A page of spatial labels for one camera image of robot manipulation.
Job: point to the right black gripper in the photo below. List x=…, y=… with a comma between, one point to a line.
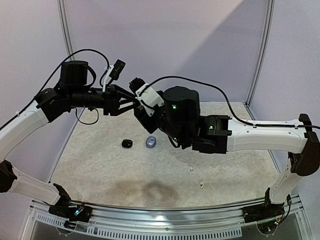
x=144, y=116

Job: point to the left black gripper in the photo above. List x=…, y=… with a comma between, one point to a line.
x=113, y=92

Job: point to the purple earbud charging case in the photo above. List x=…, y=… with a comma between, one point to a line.
x=150, y=142

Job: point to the black earbud charging case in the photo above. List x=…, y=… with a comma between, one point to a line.
x=127, y=143

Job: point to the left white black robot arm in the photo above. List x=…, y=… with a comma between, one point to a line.
x=72, y=91

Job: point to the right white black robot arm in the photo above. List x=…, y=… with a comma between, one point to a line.
x=176, y=112

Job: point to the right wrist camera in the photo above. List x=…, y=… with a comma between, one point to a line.
x=146, y=95

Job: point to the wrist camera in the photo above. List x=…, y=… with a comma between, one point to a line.
x=111, y=74
x=146, y=95

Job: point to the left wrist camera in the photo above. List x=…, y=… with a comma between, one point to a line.
x=111, y=74

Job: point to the left aluminium frame post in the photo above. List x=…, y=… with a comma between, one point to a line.
x=62, y=11

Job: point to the aluminium frame post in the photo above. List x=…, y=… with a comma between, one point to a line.
x=62, y=11
x=262, y=52

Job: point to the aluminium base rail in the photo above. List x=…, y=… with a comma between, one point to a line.
x=224, y=222

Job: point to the right aluminium frame post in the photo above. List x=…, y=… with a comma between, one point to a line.
x=262, y=52

